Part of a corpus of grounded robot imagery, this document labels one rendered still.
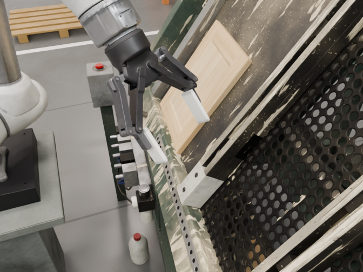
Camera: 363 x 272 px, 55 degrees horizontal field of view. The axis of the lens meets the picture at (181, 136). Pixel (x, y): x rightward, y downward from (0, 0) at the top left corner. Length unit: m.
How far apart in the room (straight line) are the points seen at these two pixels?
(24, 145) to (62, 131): 1.38
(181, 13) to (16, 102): 0.79
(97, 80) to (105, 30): 1.07
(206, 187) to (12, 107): 0.72
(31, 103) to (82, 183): 1.15
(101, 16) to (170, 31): 1.08
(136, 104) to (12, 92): 0.78
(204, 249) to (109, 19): 0.65
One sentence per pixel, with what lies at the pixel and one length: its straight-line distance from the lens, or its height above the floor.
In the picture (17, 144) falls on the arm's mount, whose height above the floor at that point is 0.82.
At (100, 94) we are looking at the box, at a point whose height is 0.82.
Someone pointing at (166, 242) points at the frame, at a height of 0.18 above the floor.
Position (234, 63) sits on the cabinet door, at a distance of 1.13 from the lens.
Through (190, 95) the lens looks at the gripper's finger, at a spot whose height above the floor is 1.36.
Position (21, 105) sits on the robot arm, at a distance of 1.33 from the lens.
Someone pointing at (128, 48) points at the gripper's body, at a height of 1.48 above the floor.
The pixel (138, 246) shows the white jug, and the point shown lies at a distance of 1.86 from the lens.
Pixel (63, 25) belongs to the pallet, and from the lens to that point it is 4.39.
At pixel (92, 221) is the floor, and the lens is 2.19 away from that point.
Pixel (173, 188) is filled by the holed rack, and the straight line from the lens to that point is 1.11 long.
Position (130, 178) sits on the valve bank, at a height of 0.72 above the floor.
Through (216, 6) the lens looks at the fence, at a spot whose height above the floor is 1.26.
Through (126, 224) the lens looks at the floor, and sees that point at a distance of 2.14.
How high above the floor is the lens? 1.73
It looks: 41 degrees down
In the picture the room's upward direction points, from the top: straight up
